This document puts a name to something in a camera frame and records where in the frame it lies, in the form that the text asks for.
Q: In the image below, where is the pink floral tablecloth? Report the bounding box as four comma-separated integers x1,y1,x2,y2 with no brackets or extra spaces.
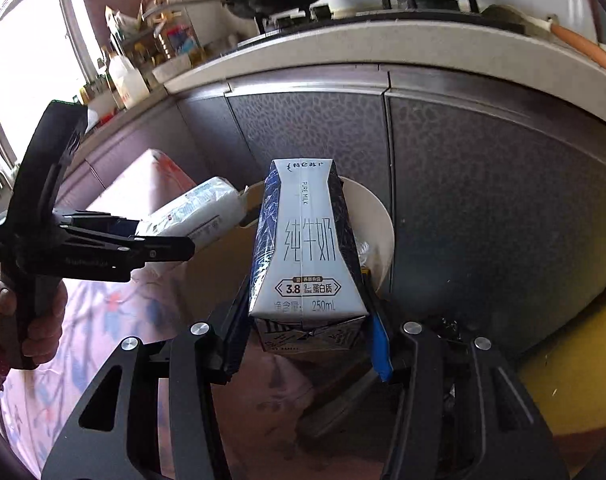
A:
0,149,264,480

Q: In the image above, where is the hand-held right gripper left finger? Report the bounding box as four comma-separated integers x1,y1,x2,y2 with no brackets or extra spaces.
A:
40,272,254,480

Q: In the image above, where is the person's left hand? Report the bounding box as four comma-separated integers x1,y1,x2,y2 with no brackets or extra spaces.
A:
0,275,68,368

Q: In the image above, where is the black gas stove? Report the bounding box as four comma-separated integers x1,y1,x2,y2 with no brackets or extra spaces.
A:
218,0,526,56

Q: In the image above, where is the dark brown panel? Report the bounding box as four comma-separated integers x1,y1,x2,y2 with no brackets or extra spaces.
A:
82,0,156,51

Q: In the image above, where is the white plastic jug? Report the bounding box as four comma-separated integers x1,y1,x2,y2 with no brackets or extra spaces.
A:
108,55,151,110

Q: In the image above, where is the beige trash bin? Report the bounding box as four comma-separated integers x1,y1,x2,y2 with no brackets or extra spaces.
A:
183,176,397,301

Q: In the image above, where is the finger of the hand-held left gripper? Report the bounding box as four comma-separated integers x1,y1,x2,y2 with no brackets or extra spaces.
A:
110,216,142,236
118,236,196,263

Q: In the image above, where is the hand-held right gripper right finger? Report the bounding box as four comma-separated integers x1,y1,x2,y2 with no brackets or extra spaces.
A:
360,267,571,480

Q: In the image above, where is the dark blue milk carton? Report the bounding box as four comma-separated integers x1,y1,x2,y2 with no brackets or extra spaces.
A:
248,157,370,356

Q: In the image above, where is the cluttered metal rack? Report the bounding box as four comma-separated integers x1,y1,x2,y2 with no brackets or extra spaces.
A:
105,0,204,66

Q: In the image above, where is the wooden handled knife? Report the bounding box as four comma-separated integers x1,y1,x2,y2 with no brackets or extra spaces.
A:
483,4,606,75

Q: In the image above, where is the white tissue packet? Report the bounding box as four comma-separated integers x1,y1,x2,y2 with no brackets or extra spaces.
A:
135,176,244,251

